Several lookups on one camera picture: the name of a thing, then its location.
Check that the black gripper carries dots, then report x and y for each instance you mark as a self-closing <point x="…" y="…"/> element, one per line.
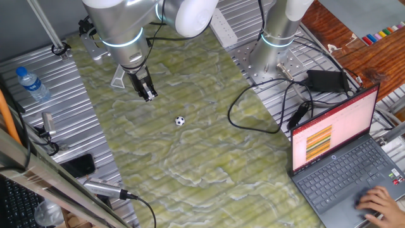
<point x="139" y="79"/>

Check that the black white soccer ball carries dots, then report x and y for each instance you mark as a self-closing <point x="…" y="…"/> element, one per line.
<point x="179" y="121"/>

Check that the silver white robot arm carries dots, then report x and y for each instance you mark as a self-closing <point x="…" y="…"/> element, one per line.
<point x="117" y="22"/>

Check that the white mesh toy goal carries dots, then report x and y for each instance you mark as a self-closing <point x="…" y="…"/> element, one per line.
<point x="117" y="80"/>

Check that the bare human hand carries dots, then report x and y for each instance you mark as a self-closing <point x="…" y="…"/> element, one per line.
<point x="384" y="207"/>

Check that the green marble pattern mat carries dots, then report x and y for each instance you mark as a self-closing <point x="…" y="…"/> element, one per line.
<point x="196" y="164"/>

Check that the white power strip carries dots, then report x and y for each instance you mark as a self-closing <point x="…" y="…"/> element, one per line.
<point x="223" y="30"/>

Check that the black smartphone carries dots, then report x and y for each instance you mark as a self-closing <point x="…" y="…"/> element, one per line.
<point x="79" y="165"/>

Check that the clear water bottle blue cap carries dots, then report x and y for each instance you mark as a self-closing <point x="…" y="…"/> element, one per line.
<point x="33" y="85"/>

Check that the aluminium pole with clamp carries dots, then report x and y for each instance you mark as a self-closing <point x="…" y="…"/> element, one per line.
<point x="47" y="27"/>

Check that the metal cylinder connector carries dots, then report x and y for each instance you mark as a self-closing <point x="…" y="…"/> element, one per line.
<point x="284" y="71"/>

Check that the orange pole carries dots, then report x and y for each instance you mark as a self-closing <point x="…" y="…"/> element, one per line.
<point x="7" y="118"/>

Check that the brown cardboard box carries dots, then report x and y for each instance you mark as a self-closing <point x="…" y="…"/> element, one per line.
<point x="74" y="223"/>

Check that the black plug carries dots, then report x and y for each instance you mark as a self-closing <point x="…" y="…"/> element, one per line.
<point x="297" y="116"/>

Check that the clear plastic container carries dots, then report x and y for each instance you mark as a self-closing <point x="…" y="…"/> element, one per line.
<point x="47" y="213"/>

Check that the black keyboard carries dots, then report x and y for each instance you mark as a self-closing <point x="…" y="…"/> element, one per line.
<point x="16" y="206"/>

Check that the black power adapter brick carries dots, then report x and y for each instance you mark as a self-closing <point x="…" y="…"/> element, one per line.
<point x="326" y="80"/>

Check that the grey laptop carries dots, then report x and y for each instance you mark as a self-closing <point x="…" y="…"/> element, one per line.
<point x="332" y="177"/>

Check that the red colour stick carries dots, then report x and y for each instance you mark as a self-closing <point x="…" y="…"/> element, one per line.
<point x="366" y="40"/>

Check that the brown wooden desk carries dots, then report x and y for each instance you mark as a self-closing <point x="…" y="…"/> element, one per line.
<point x="373" y="60"/>

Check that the grey board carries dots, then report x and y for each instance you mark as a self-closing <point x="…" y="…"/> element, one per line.
<point x="364" y="14"/>

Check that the blue colour stick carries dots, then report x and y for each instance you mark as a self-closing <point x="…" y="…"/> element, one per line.
<point x="371" y="38"/>

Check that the purple colour stick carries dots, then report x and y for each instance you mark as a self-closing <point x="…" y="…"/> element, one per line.
<point x="377" y="35"/>

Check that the yellow colour stick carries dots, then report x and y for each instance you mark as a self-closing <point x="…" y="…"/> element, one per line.
<point x="382" y="34"/>

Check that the green colour stick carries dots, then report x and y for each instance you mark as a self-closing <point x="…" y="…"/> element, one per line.
<point x="386" y="31"/>

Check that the grey metal bar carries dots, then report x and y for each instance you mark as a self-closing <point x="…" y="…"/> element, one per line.
<point x="394" y="131"/>

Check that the orange colour stick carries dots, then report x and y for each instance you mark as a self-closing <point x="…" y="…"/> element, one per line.
<point x="391" y="29"/>

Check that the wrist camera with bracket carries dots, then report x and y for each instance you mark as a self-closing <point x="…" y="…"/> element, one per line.
<point x="91" y="47"/>

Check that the silver perforated base plate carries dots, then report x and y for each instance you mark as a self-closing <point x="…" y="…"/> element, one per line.
<point x="243" y="58"/>

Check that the silver depth camera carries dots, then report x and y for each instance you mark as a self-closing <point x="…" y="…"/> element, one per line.
<point x="101" y="188"/>
<point x="49" y="123"/>

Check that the black silver camera stand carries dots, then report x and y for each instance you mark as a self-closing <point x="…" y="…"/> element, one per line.
<point x="52" y="147"/>

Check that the metal frame beam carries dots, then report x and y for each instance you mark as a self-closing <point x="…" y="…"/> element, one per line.
<point x="41" y="177"/>

